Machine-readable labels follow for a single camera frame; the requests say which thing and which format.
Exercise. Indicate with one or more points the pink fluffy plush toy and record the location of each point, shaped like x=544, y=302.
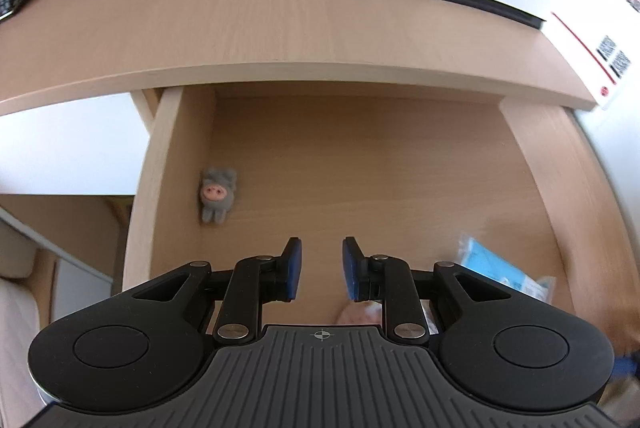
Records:
x=360, y=314

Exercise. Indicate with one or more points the white low cabinet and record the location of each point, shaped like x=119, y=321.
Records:
x=75, y=289

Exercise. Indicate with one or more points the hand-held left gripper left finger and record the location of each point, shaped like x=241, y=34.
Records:
x=292, y=269

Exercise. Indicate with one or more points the white board panel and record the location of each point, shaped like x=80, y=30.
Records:
x=65, y=143

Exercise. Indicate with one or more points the grey plush toy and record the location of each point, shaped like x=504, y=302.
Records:
x=217, y=209

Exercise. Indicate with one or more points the blue tissue packet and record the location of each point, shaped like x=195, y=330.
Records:
x=487, y=260

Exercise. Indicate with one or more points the wooden drawer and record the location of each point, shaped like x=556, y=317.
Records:
x=375, y=168

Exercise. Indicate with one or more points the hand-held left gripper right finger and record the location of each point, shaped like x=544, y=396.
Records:
x=351, y=269

